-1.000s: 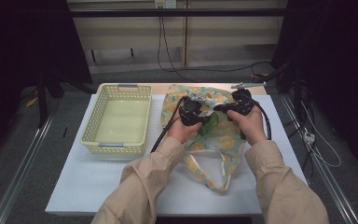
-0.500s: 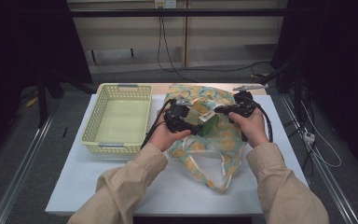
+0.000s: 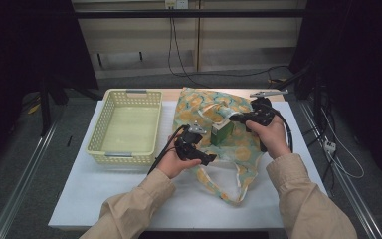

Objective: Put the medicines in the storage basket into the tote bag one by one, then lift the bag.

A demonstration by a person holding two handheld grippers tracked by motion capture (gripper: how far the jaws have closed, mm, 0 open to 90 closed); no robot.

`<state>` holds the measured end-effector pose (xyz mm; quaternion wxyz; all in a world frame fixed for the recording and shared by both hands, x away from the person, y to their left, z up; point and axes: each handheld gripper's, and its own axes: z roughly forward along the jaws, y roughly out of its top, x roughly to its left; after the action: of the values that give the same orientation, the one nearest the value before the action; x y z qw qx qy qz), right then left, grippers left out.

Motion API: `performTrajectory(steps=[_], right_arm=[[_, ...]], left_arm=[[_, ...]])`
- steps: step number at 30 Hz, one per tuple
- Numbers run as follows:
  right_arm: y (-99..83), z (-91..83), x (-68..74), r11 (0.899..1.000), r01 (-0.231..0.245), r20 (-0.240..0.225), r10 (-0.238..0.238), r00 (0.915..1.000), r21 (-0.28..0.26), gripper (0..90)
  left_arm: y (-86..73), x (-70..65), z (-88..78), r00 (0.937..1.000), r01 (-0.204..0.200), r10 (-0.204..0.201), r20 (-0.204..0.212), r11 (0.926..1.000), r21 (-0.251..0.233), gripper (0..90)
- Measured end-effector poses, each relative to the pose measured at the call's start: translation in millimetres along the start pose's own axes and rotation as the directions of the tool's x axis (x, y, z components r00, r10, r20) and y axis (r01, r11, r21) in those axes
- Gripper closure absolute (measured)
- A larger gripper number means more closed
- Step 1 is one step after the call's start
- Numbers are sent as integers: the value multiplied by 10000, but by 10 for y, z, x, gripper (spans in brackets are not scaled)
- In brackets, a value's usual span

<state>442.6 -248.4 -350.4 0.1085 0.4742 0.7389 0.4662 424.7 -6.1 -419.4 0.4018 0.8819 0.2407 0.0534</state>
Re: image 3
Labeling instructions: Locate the aluminium floor rail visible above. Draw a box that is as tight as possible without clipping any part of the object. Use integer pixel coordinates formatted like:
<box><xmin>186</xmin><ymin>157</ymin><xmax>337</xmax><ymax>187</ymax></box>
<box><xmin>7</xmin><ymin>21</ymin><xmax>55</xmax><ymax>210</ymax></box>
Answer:
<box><xmin>299</xmin><ymin>101</ymin><xmax>382</xmax><ymax>239</ymax></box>
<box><xmin>0</xmin><ymin>122</ymin><xmax>59</xmax><ymax>239</ymax></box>

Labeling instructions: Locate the person's right hand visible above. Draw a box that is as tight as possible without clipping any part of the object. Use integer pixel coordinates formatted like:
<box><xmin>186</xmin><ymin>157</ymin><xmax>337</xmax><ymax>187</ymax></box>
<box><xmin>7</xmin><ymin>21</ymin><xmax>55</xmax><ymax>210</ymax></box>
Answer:
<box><xmin>244</xmin><ymin>114</ymin><xmax>293</xmax><ymax>161</ymax></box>

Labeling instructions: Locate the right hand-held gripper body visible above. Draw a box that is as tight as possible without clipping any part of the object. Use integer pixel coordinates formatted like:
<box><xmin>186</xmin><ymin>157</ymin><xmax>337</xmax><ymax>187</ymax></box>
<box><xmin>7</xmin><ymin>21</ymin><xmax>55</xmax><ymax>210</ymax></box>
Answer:
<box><xmin>249</xmin><ymin>89</ymin><xmax>289</xmax><ymax>127</ymax></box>

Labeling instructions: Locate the white power strip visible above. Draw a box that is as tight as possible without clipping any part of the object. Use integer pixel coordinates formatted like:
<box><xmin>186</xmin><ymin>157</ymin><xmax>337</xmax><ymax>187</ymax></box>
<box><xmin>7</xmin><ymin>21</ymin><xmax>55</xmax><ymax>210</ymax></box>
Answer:
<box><xmin>323</xmin><ymin>140</ymin><xmax>337</xmax><ymax>154</ymax></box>

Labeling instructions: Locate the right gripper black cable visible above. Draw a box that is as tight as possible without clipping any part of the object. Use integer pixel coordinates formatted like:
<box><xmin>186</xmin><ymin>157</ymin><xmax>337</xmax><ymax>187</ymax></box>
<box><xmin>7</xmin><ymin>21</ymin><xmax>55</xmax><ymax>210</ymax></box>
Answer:
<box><xmin>265</xmin><ymin>106</ymin><xmax>294</xmax><ymax>153</ymax></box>

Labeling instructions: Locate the dark curtain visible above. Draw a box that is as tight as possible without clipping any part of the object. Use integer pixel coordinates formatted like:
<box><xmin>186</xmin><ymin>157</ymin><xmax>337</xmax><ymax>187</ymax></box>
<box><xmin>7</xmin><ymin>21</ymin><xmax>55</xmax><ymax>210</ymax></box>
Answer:
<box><xmin>0</xmin><ymin>0</ymin><xmax>99</xmax><ymax>173</ymax></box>
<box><xmin>289</xmin><ymin>0</ymin><xmax>382</xmax><ymax>180</ymax></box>

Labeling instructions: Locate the orange print teal cloth bag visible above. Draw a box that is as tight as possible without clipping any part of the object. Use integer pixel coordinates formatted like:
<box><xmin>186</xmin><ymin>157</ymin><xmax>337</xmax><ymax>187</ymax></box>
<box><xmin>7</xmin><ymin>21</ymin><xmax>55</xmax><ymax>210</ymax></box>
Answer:
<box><xmin>172</xmin><ymin>87</ymin><xmax>267</xmax><ymax>205</ymax></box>

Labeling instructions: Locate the black wall cable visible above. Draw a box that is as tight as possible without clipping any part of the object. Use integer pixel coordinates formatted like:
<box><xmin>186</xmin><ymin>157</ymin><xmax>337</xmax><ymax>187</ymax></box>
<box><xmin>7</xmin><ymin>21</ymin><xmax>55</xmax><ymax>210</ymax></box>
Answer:
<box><xmin>170</xmin><ymin>16</ymin><xmax>292</xmax><ymax>80</ymax></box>
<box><xmin>167</xmin><ymin>8</ymin><xmax>210</xmax><ymax>89</ymax></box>

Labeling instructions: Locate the person's left hand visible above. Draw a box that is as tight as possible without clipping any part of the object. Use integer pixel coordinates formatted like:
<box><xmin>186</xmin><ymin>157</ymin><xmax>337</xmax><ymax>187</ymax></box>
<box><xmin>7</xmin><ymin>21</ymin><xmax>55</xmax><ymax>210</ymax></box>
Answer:
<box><xmin>156</xmin><ymin>145</ymin><xmax>202</xmax><ymax>180</ymax></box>

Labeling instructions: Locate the dark metal stand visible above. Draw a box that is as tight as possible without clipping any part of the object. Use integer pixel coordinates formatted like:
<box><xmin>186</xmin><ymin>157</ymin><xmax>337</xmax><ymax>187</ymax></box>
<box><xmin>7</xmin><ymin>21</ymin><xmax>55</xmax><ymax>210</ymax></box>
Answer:
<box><xmin>274</xmin><ymin>64</ymin><xmax>313</xmax><ymax>92</ymax></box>

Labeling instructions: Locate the square white green medicine box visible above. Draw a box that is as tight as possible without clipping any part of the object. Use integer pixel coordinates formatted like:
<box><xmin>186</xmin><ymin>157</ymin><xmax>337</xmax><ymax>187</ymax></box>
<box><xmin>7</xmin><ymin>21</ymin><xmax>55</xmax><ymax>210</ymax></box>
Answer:
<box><xmin>211</xmin><ymin>119</ymin><xmax>235</xmax><ymax>147</ymax></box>

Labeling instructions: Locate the white wall socket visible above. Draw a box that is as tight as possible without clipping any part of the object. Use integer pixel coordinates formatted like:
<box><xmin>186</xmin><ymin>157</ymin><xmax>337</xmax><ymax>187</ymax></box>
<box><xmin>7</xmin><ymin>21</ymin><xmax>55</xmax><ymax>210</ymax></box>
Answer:
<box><xmin>164</xmin><ymin>0</ymin><xmax>189</xmax><ymax>10</ymax></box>

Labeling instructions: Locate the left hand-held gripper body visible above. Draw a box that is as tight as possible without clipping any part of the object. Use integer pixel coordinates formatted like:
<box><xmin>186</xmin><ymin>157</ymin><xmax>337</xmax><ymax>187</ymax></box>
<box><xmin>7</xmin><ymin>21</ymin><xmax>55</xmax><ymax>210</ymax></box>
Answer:
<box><xmin>173</xmin><ymin>122</ymin><xmax>209</xmax><ymax>162</ymax></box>

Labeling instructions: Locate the cream perforated plastic basket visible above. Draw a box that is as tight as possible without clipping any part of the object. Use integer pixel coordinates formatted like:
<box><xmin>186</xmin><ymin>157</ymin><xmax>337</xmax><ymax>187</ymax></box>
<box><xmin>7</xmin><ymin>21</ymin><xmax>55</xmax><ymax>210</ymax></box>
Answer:
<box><xmin>86</xmin><ymin>88</ymin><xmax>163</xmax><ymax>166</ymax></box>

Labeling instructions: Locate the white floor cable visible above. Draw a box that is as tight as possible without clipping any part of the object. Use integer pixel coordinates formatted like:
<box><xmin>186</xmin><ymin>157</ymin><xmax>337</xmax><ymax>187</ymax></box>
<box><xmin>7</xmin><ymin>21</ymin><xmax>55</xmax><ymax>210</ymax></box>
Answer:
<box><xmin>321</xmin><ymin>108</ymin><xmax>366</xmax><ymax>180</ymax></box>

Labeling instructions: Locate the black horizontal bar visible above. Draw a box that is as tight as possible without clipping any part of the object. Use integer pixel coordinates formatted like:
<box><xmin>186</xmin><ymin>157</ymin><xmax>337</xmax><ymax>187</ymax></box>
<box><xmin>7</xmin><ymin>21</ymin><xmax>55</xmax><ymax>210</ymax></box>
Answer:
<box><xmin>74</xmin><ymin>9</ymin><xmax>306</xmax><ymax>19</ymax></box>

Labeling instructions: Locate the black upright stand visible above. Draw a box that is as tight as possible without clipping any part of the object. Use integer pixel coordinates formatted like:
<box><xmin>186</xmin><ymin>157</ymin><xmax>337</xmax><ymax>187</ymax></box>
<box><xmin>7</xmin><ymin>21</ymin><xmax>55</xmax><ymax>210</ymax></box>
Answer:
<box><xmin>39</xmin><ymin>78</ymin><xmax>53</xmax><ymax>137</ymax></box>

